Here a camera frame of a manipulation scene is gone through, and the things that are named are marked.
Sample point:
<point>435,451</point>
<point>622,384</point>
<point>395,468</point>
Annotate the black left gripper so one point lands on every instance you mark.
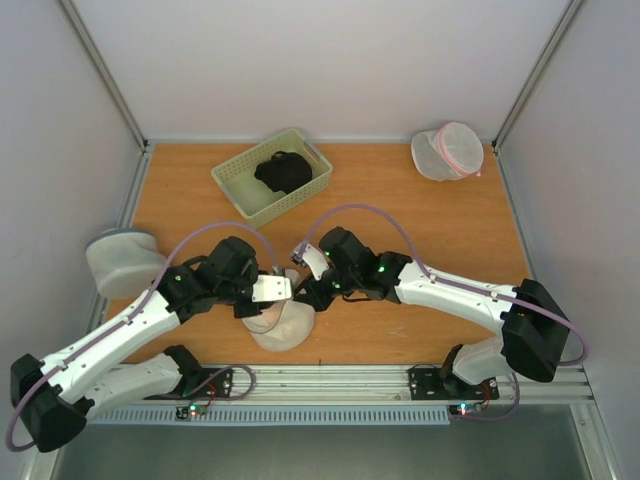
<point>250,312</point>

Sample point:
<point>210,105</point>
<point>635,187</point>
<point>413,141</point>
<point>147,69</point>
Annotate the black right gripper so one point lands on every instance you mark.
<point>310,295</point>

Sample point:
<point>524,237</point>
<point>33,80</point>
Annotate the beige bra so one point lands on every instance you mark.
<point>271,316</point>

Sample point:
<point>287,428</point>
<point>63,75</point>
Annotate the white mesh laundry bag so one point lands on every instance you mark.
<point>294,326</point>

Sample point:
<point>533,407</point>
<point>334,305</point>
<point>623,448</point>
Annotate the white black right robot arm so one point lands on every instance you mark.
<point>529,328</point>

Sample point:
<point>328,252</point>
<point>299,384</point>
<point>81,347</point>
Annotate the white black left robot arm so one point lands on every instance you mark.
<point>54,397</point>

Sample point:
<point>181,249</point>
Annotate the white blue-rim laundry bag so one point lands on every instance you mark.
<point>123,262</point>

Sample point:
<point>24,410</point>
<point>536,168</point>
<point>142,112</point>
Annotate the black bra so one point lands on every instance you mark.
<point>284,172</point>

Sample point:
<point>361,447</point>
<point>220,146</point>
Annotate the white pink-zipper laundry bag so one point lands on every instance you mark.
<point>452,152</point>

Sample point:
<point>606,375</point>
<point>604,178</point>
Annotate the pale green plastic basket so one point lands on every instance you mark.
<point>255,202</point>

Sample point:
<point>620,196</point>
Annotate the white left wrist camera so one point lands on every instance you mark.
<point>271,288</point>

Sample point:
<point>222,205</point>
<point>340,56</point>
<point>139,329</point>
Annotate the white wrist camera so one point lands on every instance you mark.
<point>308,256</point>
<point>271,288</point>

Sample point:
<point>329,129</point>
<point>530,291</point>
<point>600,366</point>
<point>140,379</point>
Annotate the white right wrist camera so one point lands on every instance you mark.
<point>308,256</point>

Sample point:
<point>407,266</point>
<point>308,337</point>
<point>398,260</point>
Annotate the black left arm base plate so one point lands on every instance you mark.
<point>208,382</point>

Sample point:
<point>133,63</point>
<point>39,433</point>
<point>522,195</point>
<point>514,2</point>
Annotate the aluminium front rail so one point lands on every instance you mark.
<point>387,384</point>

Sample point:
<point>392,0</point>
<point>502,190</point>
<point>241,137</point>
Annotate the grey slotted cable duct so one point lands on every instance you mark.
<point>268,415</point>

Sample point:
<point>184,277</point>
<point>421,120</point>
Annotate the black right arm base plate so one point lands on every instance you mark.
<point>424,383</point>

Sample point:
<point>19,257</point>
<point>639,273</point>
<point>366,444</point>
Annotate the aluminium frame post left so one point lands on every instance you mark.
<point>74,18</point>

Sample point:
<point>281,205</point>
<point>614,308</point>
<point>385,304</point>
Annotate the aluminium frame post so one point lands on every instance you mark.
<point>556,38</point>
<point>74,18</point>

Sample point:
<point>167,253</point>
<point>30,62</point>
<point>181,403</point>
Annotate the aluminium frame post right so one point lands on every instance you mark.
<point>556,38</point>

